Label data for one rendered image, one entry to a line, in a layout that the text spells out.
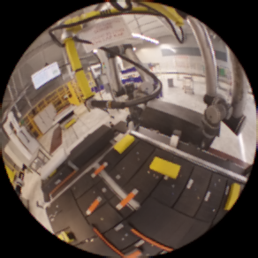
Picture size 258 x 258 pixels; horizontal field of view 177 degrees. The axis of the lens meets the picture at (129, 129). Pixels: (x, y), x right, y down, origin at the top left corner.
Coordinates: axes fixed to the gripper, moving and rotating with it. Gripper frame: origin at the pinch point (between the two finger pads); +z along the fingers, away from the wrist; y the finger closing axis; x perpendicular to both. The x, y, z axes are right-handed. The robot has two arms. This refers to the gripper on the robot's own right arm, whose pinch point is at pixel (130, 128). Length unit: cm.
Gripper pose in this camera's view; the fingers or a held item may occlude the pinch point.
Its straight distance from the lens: 63.1
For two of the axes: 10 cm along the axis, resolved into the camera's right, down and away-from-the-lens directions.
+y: -6.9, -3.0, 6.6
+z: -3.5, 9.3, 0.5
